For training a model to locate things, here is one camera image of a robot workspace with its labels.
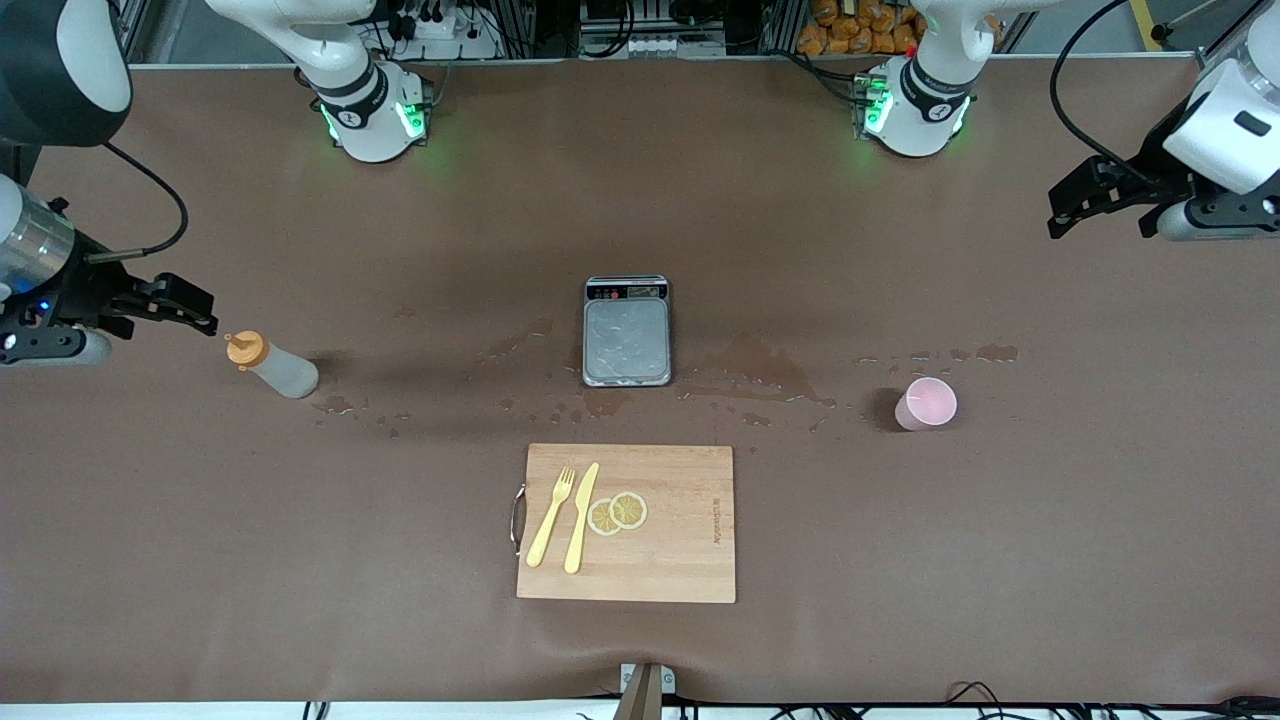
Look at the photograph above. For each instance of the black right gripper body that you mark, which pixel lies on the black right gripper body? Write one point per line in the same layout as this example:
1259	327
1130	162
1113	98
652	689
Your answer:
88	290

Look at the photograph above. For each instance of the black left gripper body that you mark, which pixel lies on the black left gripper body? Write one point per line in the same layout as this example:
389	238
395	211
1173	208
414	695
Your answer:
1146	176

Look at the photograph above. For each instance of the clear sauce bottle orange cap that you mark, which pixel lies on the clear sauce bottle orange cap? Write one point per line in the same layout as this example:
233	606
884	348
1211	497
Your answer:
285	372

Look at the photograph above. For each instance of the pink plastic cup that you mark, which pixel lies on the pink plastic cup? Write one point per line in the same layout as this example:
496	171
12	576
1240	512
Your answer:
928	402

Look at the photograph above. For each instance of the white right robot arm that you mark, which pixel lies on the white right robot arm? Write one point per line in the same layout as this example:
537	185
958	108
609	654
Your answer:
360	90

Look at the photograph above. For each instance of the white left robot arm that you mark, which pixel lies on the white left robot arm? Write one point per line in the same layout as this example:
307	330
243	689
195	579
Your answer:
925	100

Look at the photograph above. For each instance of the pile of orange items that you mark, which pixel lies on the pile of orange items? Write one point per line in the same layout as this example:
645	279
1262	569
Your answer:
850	35

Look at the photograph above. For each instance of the white power strip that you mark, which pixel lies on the white power strip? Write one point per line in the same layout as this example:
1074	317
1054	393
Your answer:
440	30

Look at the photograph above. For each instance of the brown table cover mat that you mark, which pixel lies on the brown table cover mat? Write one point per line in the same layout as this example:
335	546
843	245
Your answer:
900	550

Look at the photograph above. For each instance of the yellow plastic fork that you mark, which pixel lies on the yellow plastic fork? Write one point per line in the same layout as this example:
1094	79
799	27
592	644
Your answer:
548	525

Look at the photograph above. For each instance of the silver digital kitchen scale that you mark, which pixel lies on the silver digital kitchen scale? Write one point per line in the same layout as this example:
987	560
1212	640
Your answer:
627	340

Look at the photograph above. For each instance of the yellow plastic knife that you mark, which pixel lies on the yellow plastic knife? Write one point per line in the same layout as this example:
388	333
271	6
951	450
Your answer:
578	530

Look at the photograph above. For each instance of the lemon slice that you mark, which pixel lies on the lemon slice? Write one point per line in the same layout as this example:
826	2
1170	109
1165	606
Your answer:
630	510
600	518

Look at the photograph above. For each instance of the wooden cutting board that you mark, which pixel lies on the wooden cutting board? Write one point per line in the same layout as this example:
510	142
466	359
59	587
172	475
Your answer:
680	540

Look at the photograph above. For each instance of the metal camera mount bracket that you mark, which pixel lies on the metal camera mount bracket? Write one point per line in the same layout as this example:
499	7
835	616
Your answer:
645	690

